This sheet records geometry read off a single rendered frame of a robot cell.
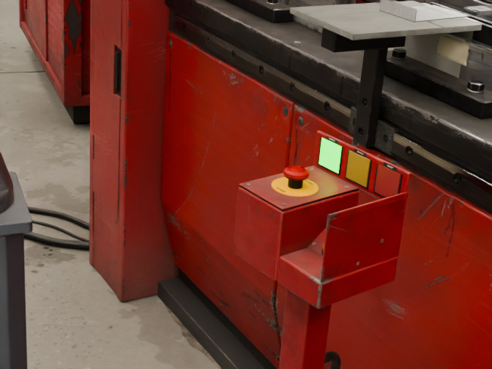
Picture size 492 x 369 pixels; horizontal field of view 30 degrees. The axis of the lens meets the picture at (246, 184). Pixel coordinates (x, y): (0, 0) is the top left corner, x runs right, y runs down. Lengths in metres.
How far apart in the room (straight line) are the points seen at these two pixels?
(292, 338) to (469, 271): 0.30
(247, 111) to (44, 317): 0.88
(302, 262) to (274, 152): 0.60
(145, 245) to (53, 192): 0.80
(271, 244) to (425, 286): 0.33
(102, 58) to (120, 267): 0.57
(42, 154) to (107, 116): 1.14
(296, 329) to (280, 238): 0.18
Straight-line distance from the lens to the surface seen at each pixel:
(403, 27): 1.50
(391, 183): 1.36
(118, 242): 2.53
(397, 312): 1.65
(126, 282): 2.55
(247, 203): 1.38
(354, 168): 1.41
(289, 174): 1.37
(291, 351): 1.48
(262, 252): 1.38
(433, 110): 1.52
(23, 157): 3.55
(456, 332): 1.54
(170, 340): 2.43
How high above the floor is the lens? 1.33
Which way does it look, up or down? 23 degrees down
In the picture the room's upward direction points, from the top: 4 degrees clockwise
